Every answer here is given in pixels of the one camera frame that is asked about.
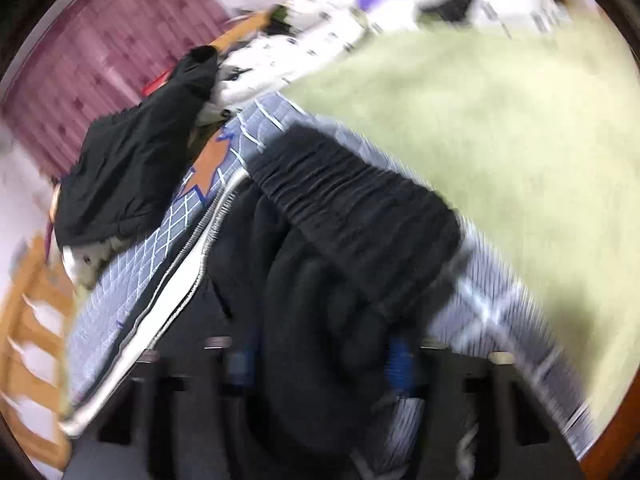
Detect black pants with white stripe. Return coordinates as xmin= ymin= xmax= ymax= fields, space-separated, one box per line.
xmin=62 ymin=124 xmax=461 ymax=454

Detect grey grid bed sheet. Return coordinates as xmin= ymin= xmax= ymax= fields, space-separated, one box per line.
xmin=60 ymin=92 xmax=596 ymax=458

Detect black jacket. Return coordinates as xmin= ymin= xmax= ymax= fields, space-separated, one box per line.
xmin=53 ymin=46 xmax=218 ymax=248

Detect green blanket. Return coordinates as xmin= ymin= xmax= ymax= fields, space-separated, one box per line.
xmin=285 ymin=14 xmax=639 ymax=430

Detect white flower print quilt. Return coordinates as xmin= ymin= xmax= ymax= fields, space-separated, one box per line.
xmin=58 ymin=0 xmax=565 ymax=287

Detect maroon curtain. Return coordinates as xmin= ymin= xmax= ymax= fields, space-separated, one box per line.
xmin=1 ymin=0 xmax=230 ymax=178

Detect wooden bed frame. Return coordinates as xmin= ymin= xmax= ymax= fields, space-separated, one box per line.
xmin=1 ymin=12 xmax=268 ymax=470

